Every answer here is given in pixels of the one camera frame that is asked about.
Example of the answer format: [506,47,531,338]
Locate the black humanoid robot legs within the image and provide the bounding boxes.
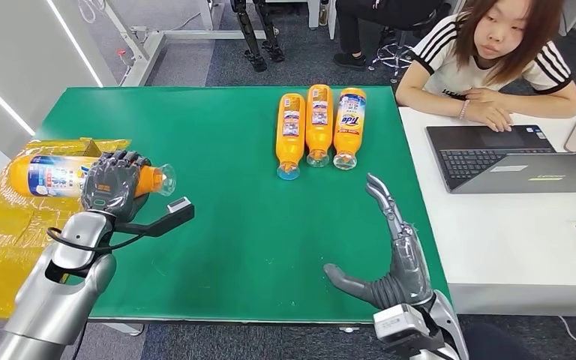
[230,0,287,74]

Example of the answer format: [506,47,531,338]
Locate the office chair with chrome base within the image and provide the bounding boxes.
[367,10,448,85]

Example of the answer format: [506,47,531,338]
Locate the green table mat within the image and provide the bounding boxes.
[34,86,452,324]

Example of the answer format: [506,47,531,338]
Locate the dark grey laptop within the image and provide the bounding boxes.
[425,124,576,195]

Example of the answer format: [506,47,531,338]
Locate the person's left hand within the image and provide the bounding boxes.
[463,87,506,104]

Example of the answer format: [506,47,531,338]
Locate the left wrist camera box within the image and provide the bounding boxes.
[114,196,196,239]

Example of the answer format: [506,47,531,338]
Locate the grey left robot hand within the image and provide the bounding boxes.
[79,150,153,223]

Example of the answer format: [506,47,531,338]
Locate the white desk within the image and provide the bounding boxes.
[398,106,576,318]

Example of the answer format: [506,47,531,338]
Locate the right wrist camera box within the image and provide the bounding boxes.
[372,303,446,360]

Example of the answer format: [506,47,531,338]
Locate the orange detergent bottle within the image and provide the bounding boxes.
[275,93,308,182]
[333,88,368,172]
[8,154,177,199]
[305,84,335,169]

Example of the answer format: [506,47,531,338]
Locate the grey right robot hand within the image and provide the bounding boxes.
[323,172,436,311]

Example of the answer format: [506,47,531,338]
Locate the person's right hand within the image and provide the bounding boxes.
[466,101,514,134]

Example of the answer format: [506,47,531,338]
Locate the white metal stand frame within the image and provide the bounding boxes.
[101,0,280,89]

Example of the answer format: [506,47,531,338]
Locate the person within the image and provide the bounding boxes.
[394,0,576,134]
[332,0,448,71]

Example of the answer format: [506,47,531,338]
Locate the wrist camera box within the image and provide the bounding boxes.
[372,303,446,360]
[114,196,196,239]

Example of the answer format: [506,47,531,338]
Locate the yellow film wrapped cardboard box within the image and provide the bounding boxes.
[0,138,132,320]

